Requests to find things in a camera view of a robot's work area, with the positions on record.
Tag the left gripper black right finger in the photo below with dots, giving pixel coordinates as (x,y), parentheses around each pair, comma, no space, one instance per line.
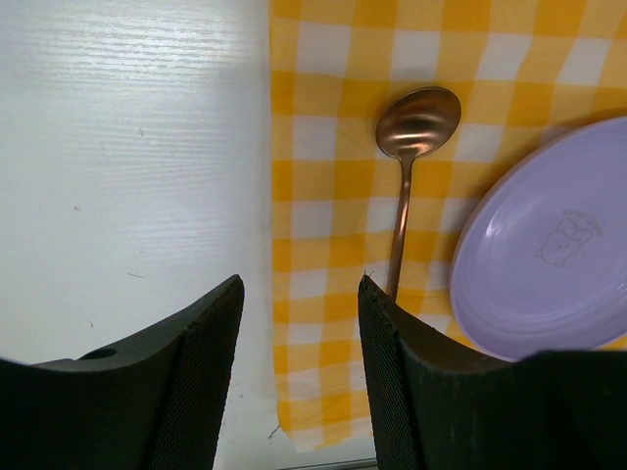
(438,404)

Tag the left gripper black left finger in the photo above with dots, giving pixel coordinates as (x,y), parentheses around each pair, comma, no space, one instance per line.
(153,400)

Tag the lilac plastic plate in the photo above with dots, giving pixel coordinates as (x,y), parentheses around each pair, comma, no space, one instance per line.
(541,263)

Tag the copper spoon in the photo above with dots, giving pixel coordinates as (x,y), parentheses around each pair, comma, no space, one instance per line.
(414,126)

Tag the yellow white checkered cloth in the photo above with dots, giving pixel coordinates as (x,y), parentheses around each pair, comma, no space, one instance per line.
(525,73)

